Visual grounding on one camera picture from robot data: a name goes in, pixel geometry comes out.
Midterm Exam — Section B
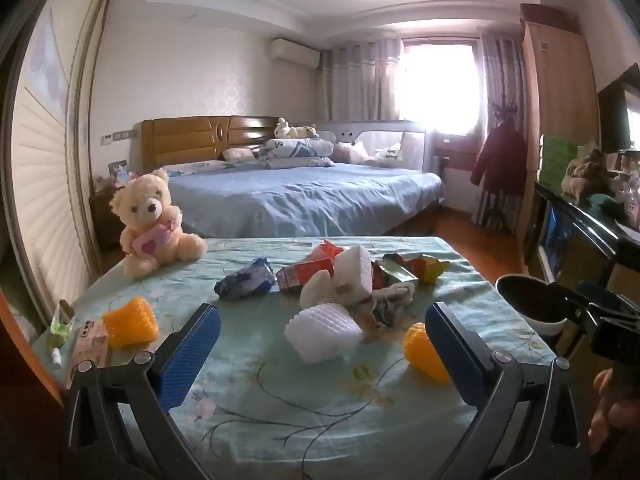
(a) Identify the pink flat box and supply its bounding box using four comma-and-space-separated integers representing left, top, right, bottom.
70, 319, 112, 386

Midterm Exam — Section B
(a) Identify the red carton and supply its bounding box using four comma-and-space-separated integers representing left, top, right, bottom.
276, 258, 335, 293

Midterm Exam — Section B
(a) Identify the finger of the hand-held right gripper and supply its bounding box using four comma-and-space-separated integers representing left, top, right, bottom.
547, 282, 608, 323

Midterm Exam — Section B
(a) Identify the coat rack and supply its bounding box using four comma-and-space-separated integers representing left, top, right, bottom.
487, 100, 521, 236

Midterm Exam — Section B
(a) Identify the yellow snack wrapper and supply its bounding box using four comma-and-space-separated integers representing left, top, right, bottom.
417, 255, 451, 283

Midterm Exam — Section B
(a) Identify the white foam block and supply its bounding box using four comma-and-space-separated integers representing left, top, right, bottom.
334, 245, 373, 306

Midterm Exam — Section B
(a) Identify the printed pillow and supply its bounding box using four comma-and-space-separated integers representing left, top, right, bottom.
222, 147, 261, 163

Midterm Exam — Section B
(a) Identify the blue snack wrapper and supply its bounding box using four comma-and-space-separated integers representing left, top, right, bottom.
214, 257, 277, 302

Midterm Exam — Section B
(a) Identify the brown plush toy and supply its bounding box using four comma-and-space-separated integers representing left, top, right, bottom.
560, 147, 613, 196

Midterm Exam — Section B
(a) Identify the white foam piece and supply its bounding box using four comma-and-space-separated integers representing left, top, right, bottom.
299, 270, 342, 311

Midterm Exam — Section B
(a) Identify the bright window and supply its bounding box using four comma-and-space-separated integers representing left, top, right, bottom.
400, 42, 483, 133

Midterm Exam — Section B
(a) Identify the grey curtain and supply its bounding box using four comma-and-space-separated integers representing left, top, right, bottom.
475, 34, 526, 226
320, 37, 403, 121

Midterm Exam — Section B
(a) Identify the yellow toy corn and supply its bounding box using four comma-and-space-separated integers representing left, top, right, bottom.
101, 296, 161, 350

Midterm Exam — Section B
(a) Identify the wooden nightstand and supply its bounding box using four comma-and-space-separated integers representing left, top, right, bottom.
90, 190, 126, 251

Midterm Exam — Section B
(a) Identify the wooden headboard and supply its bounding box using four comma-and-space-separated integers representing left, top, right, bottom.
141, 115, 286, 173

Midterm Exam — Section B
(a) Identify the desk under window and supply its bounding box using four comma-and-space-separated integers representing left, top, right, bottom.
432, 132, 483, 171

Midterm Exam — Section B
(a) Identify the black bin with white rim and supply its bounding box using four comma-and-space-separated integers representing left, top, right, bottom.
495, 274, 571, 336

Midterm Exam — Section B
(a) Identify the white foam fruit net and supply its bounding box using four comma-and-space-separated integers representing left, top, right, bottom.
284, 302, 363, 365

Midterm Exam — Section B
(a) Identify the bed with blue sheet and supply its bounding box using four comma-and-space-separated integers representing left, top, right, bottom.
160, 160, 446, 238

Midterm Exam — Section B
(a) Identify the red and white plastic bag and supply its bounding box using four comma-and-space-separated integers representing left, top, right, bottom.
300, 239, 346, 263

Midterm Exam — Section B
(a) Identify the grey bed guard rail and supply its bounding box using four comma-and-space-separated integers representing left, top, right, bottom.
317, 120, 428, 173

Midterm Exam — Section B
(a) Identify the white air conditioner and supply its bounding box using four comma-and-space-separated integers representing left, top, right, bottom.
267, 37, 321, 68

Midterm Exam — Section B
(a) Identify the black cabinet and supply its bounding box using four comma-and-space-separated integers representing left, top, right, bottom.
530, 180, 640, 311

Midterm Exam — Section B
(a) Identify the wooden wardrobe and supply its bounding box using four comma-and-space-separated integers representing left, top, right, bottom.
520, 4, 601, 241

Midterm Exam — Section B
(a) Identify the patterned crumpled wrapper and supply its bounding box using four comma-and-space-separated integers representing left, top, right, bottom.
372, 282, 413, 331

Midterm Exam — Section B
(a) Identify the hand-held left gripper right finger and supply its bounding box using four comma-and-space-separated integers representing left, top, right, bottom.
425, 302, 591, 480

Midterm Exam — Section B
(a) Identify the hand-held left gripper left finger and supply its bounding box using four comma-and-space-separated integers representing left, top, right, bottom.
65, 302, 222, 480

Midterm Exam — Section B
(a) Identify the black television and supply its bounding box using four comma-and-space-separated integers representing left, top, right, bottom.
597, 62, 640, 153

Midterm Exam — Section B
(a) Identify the green candy wrapper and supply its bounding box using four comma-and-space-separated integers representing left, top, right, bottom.
47, 300, 76, 348

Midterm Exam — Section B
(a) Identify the teal floral tablecloth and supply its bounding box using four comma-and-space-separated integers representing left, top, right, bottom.
30, 236, 558, 480

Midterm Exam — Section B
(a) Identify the person's right hand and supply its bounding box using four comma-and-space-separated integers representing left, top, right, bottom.
589, 367, 640, 453

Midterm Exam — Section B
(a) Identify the pink plush toy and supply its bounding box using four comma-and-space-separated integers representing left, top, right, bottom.
332, 141, 371, 163

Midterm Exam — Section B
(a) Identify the folded blue white quilt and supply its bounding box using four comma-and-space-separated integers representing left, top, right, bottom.
257, 137, 336, 170

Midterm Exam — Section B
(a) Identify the cream teddy bear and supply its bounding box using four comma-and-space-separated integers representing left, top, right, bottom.
110, 169, 208, 281

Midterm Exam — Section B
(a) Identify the dark red coat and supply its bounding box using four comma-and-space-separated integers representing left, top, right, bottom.
470, 120, 528, 196

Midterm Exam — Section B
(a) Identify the yellow foam net right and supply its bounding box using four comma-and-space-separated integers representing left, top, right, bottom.
403, 322, 453, 386

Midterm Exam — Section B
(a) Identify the stack of green boxes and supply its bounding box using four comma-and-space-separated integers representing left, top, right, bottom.
539, 134, 578, 183

